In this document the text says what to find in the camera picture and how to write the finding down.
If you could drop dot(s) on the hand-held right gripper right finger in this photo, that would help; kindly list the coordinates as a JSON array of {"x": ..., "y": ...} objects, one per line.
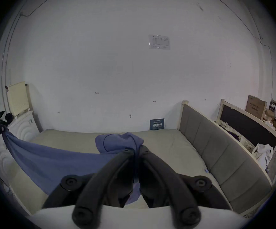
[{"x": 169, "y": 182}]

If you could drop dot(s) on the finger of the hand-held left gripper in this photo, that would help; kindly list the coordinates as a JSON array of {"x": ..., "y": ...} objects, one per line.
[{"x": 0, "y": 128}]

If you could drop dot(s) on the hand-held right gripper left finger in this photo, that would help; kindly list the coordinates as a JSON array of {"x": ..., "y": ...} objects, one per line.
[{"x": 104, "y": 182}]

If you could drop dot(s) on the blue garment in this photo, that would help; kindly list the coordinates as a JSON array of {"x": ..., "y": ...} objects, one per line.
[{"x": 57, "y": 161}]

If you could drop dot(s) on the black clothes pile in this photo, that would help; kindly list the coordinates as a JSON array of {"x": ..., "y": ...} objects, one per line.
[{"x": 2, "y": 117}]

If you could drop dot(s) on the white moulded footboard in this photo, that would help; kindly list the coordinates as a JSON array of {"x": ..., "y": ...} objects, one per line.
[{"x": 21, "y": 130}]

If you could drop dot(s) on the bed with beige sheet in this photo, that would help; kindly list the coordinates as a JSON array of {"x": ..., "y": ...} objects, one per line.
[{"x": 176, "y": 151}]

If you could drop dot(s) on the cream padded panel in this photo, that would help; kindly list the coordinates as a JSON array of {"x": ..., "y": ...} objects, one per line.
[{"x": 18, "y": 99}]

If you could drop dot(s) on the dark blue sign card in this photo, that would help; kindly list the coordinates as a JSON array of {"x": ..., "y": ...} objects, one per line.
[{"x": 157, "y": 124}]

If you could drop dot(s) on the grey padded headboard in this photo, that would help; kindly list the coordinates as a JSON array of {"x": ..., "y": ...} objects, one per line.
[{"x": 223, "y": 156}]

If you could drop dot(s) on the white plastic bag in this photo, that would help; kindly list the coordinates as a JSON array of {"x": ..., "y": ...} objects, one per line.
[{"x": 263, "y": 154}]

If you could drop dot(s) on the brown carton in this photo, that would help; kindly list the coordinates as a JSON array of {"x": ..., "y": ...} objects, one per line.
[{"x": 256, "y": 106}]

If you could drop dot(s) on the paper notice sheet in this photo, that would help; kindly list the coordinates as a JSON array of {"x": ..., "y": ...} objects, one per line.
[{"x": 159, "y": 42}]

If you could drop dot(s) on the bed frame with black headboard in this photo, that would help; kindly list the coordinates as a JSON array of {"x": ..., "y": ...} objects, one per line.
[{"x": 247, "y": 125}]

